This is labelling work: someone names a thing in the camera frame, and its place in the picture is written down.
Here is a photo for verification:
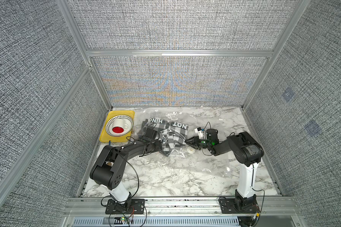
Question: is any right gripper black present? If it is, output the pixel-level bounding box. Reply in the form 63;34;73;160
184;136;211;150

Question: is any black white checkered shirt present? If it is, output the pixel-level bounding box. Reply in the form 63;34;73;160
141;117;189;157

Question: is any clear plastic vacuum bag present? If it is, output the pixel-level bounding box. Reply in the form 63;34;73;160
133;107;245;177

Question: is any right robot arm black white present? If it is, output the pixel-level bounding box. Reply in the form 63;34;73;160
185;129;264;211

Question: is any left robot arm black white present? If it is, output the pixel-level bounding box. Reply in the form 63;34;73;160
90;139;163;204

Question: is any white vacuum valve yellow centre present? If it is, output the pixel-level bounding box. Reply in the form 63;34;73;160
187;147;195;154

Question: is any white patterned bowl red inside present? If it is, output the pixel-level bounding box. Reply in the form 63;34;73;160
105;115;134;137

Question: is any yellow plastic tray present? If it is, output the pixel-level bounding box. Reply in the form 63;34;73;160
99;110;135;143

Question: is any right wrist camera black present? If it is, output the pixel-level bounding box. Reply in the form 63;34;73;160
194;127;205;139

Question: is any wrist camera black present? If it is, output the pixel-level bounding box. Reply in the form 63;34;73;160
194;127;205;139
144;128;157;141

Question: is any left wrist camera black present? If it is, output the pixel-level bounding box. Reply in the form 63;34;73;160
144;128;157;141

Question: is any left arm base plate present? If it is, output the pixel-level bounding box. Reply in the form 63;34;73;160
105;199;145;215

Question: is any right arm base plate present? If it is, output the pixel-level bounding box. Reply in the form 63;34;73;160
218;197;259;214

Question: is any white slotted cable duct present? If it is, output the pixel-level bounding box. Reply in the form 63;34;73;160
71;216;241;227

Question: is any front aluminium rail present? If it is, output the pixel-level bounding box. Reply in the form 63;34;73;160
63;196;302;217

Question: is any aluminium frame of enclosure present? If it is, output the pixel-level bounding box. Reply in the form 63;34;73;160
0;0;341;199

